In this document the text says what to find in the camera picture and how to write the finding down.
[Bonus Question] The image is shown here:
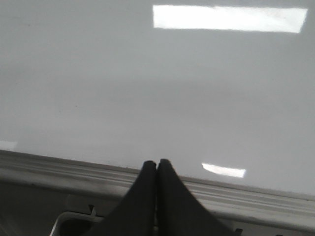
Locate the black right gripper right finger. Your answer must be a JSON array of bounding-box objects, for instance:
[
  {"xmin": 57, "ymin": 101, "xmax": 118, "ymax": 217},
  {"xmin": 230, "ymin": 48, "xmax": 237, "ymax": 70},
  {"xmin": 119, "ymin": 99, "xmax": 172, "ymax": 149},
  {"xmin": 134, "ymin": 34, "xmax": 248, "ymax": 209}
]
[{"xmin": 157, "ymin": 159, "xmax": 236, "ymax": 236}]

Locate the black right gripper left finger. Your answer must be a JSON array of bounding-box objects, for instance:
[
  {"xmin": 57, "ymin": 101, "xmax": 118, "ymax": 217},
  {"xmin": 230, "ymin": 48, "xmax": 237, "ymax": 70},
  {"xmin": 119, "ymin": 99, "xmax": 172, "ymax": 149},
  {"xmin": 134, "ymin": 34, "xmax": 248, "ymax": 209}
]
[{"xmin": 85, "ymin": 161, "xmax": 156, "ymax": 236}]

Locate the white bracket under whiteboard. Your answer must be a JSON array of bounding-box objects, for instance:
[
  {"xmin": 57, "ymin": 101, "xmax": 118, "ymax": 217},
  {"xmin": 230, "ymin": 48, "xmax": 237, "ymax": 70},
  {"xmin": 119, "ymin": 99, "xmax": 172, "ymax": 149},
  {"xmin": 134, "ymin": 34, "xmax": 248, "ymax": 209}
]
[{"xmin": 48, "ymin": 204, "xmax": 158, "ymax": 236}]

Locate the white whiteboard with metal frame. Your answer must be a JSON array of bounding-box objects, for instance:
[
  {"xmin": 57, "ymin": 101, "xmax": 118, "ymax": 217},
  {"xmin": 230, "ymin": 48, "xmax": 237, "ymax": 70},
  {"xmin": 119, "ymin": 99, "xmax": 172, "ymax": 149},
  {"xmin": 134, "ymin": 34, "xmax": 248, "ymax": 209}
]
[{"xmin": 0, "ymin": 0, "xmax": 315, "ymax": 232}]

